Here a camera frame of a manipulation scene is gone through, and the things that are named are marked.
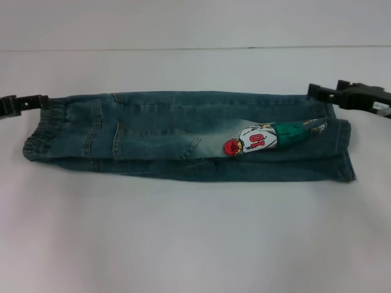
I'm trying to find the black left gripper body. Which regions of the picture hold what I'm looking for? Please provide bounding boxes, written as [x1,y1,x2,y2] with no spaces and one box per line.
[0,94,23,119]

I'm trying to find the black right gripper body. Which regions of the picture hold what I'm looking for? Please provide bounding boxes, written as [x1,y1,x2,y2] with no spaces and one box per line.
[337,84,391,112]

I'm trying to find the blue denim shorts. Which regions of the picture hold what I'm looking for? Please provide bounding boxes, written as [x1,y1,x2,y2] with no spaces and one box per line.
[21,89,356,184]

